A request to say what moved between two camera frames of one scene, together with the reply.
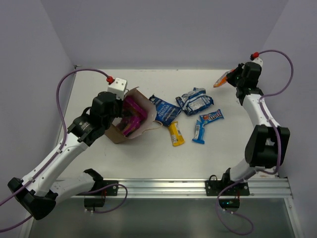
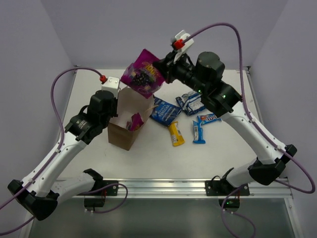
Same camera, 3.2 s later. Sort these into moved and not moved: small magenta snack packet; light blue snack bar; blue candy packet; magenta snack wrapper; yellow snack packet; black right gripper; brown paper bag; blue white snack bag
Moved: black right gripper; magenta snack wrapper; brown paper bag; small magenta snack packet
Not moved: blue white snack bag; blue candy packet; light blue snack bar; yellow snack packet
